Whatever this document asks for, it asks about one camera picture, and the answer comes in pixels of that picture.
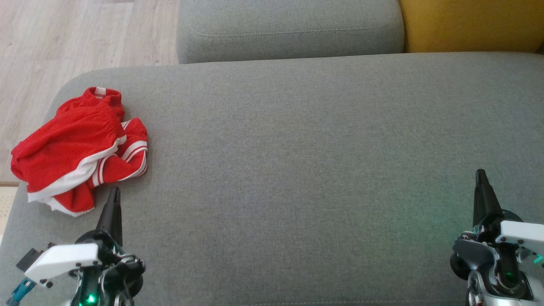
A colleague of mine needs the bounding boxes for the grey sofa back cushion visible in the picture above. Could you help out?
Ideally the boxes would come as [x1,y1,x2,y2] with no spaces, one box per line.
[177,0,405,64]

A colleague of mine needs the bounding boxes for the blue left camera connector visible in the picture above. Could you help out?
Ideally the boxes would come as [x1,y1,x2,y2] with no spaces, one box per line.
[4,277,37,305]

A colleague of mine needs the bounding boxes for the yellow sofa cushion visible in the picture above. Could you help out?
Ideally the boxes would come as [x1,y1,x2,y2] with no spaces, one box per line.
[399,0,544,54]

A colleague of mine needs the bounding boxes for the grey sofa seat cushion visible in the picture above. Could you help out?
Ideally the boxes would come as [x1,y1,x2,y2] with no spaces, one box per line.
[0,52,544,306]

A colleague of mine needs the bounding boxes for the red white sports shirt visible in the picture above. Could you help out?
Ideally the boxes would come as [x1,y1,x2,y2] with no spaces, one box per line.
[11,87,149,217]

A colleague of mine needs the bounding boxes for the beige rug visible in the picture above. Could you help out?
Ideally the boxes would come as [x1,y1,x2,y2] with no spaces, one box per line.
[0,182,20,245]

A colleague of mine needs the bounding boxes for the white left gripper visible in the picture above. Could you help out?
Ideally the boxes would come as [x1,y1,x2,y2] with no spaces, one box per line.
[25,187,145,306]

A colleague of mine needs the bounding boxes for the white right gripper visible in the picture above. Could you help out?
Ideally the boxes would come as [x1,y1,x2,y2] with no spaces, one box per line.
[450,169,544,298]

